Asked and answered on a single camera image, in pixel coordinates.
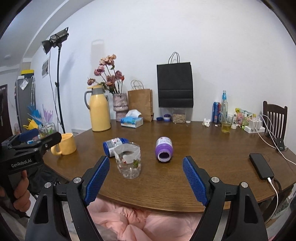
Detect clear santa print plastic cup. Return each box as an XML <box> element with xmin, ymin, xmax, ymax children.
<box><xmin>114</xmin><ymin>142</ymin><xmax>141</xmax><ymax>179</ymax></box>

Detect person's left hand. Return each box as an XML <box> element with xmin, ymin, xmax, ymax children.
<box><xmin>13</xmin><ymin>170</ymin><xmax>31</xmax><ymax>212</ymax></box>

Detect glass jar with straws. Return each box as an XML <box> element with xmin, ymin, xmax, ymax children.
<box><xmin>38</xmin><ymin>105</ymin><xmax>57</xmax><ymax>138</ymax></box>

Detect yellow mug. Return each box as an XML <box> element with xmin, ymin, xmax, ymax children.
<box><xmin>51</xmin><ymin>133</ymin><xmax>77</xmax><ymax>156</ymax></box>

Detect grey refrigerator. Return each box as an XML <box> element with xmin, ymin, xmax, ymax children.
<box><xmin>15</xmin><ymin>70</ymin><xmax>36</xmax><ymax>133</ymax></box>

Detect blue cap lying bottle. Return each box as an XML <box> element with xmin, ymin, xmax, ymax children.
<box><xmin>102</xmin><ymin>138</ymin><xmax>129</xmax><ymax>158</ymax></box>

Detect yellow thermos jug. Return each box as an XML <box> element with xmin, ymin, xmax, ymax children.
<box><xmin>84</xmin><ymin>84</ymin><xmax>111</xmax><ymax>132</ymax></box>

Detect black smartphone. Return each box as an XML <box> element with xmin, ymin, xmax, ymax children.
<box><xmin>249</xmin><ymin>153</ymin><xmax>274</xmax><ymax>180</ymax></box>

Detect pink speckled vase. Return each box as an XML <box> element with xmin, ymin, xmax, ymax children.
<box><xmin>113</xmin><ymin>93</ymin><xmax>128</xmax><ymax>122</ymax></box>

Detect blue tissue box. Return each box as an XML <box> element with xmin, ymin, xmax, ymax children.
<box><xmin>120</xmin><ymin>109</ymin><xmax>144</xmax><ymax>128</ymax></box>

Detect dried pink flowers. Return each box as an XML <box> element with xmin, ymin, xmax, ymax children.
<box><xmin>87</xmin><ymin>54</ymin><xmax>125</xmax><ymax>95</ymax></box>

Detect pink quilted clothing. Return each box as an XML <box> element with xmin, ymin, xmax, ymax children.
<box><xmin>88</xmin><ymin>198</ymin><xmax>202</xmax><ymax>240</ymax></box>

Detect black power adapter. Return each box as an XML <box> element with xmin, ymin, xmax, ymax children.
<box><xmin>267</xmin><ymin>135</ymin><xmax>287</xmax><ymax>152</ymax></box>

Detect white charging station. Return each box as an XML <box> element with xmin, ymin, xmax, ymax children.
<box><xmin>244</xmin><ymin>118</ymin><xmax>265</xmax><ymax>133</ymax></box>

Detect brown kraft paper bag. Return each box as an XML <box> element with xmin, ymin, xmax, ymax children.
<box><xmin>127</xmin><ymin>79</ymin><xmax>154</xmax><ymax>122</ymax></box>

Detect white tape roll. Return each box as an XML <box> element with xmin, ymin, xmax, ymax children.
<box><xmin>231</xmin><ymin>123</ymin><xmax>237</xmax><ymax>130</ymax></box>

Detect studio light on stand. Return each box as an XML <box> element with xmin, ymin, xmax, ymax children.
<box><xmin>41</xmin><ymin>27</ymin><xmax>69</xmax><ymax>133</ymax></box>

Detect green spray bottle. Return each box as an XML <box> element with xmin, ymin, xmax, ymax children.
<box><xmin>242</xmin><ymin>113</ymin><xmax>249</xmax><ymax>129</ymax></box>

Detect glass of yellow drink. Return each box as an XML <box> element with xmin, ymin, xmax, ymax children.
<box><xmin>220</xmin><ymin>113</ymin><xmax>234</xmax><ymax>133</ymax></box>

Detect colourful snack bag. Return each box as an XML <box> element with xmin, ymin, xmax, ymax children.
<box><xmin>235</xmin><ymin>108</ymin><xmax>254</xmax><ymax>125</ymax></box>

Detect crumpled white tissue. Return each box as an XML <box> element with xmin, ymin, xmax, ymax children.
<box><xmin>202</xmin><ymin>118</ymin><xmax>211</xmax><ymax>127</ymax></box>

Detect purple lying bottle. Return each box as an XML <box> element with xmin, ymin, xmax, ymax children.
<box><xmin>155</xmin><ymin>137</ymin><xmax>174</xmax><ymax>163</ymax></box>

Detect dark wooden chair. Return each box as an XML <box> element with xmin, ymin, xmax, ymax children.
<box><xmin>263</xmin><ymin>101</ymin><xmax>288</xmax><ymax>139</ymax></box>

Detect small purple white jar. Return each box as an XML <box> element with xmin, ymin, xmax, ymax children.
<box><xmin>163</xmin><ymin>114</ymin><xmax>171</xmax><ymax>122</ymax></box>

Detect clear glass bottle blue label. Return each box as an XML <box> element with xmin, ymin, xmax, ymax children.
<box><xmin>220</xmin><ymin>90</ymin><xmax>228</xmax><ymax>123</ymax></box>

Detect blue soda can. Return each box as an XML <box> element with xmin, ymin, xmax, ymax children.
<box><xmin>211</xmin><ymin>102</ymin><xmax>221</xmax><ymax>124</ymax></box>

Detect clear jar of seeds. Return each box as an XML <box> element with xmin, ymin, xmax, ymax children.
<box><xmin>172</xmin><ymin>108</ymin><xmax>186</xmax><ymax>123</ymax></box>

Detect black paper shopping bag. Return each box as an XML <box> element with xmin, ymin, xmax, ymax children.
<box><xmin>157</xmin><ymin>52</ymin><xmax>194</xmax><ymax>108</ymax></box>

